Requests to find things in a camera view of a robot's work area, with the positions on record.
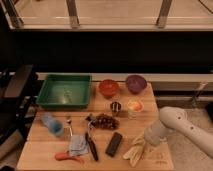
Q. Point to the small dark metal cup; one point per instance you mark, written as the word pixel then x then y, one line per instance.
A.
pixel 115 108

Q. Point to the black rectangular block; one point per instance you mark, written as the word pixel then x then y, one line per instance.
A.
pixel 113 144

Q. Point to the black chair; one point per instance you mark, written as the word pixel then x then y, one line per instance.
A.
pixel 16 96

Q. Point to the green plastic tray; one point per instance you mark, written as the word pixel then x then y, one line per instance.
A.
pixel 65 91

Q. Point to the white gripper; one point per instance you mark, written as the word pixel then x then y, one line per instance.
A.
pixel 154 135

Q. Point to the yellow banana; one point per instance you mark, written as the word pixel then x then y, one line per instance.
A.
pixel 134 154

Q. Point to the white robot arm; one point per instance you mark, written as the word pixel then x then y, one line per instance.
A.
pixel 175 118

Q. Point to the black handled knife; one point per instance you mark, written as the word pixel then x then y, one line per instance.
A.
pixel 92 146

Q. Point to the clear cup with orange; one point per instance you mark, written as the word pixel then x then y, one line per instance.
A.
pixel 134 108

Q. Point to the orange carrot peeler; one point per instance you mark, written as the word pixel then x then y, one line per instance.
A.
pixel 65 156

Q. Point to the grey blue cloth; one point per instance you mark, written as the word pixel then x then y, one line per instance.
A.
pixel 78 145

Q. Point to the purple bowl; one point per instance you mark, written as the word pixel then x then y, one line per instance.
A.
pixel 135 83

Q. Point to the blue plastic cup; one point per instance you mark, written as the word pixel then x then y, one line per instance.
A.
pixel 54 126

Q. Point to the red bowl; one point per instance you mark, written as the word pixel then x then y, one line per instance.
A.
pixel 108 88

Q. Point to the bunch of red grapes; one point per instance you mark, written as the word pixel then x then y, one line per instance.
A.
pixel 104 121

